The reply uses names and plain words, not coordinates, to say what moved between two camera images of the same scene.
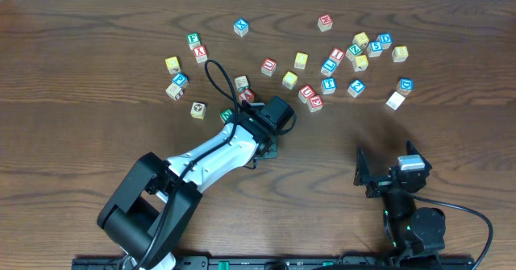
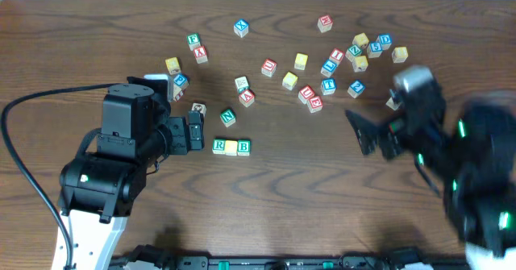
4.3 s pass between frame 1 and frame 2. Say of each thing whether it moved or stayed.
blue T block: stayed
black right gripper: moved
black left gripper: moved
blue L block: stayed
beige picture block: stayed
